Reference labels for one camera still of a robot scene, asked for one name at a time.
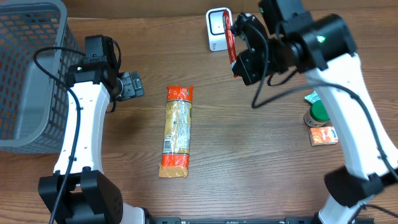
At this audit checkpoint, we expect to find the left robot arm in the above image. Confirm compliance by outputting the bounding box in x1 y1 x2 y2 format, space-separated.
38 35 150 224

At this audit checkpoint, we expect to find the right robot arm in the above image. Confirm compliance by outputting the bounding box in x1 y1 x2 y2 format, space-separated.
223 1 397 223

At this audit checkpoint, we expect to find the grey plastic mesh basket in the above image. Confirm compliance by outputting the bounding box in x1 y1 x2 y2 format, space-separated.
1 0 82 154

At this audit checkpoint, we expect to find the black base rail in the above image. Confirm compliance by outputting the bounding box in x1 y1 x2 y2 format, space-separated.
147 217 316 224

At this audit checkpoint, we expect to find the white barcode scanner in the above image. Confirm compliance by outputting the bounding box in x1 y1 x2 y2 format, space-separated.
205 7 232 52

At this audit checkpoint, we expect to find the orange Kleenex tissue pack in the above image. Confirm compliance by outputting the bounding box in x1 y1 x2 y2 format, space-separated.
308 126 338 146

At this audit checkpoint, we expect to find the red coffee sachet stick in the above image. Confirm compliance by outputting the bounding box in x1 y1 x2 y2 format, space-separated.
223 9 237 69

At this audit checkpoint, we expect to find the teal tissue pack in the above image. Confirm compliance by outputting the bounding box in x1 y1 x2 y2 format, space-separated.
304 91 320 104

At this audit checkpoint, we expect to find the green lidded jar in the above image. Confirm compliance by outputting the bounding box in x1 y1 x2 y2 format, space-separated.
303 100 330 127

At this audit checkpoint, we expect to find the orange spaghetti packet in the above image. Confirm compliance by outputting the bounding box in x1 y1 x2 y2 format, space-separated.
159 85 193 178

